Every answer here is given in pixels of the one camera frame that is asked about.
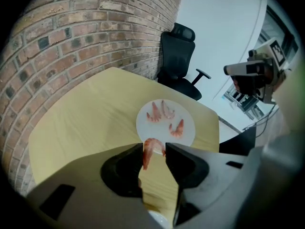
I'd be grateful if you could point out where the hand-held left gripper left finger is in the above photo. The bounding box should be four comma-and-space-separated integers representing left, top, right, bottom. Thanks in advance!
27, 142, 167, 229

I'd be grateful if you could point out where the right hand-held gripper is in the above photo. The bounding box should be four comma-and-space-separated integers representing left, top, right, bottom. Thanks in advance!
224, 38, 293, 102

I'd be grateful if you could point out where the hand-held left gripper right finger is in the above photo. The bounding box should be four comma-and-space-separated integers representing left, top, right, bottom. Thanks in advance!
165, 142, 263, 227

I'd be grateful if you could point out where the white plate with shrimp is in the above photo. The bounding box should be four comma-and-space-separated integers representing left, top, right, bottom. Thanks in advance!
135, 99, 196, 155

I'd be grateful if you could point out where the person's right forearm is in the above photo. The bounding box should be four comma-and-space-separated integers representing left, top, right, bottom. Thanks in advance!
258, 96, 293, 143

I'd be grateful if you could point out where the large white plate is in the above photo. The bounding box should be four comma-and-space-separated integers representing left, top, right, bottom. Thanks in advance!
148, 210, 173, 228

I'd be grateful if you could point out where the metal shelf rack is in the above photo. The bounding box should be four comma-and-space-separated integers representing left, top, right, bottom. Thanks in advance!
223, 83, 266, 120

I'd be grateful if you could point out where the black high-back office chair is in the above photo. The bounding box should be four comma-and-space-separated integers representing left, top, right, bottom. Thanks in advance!
156, 22, 212, 101

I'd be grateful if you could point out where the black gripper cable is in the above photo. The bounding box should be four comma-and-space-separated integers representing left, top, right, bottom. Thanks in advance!
242, 103, 280, 131

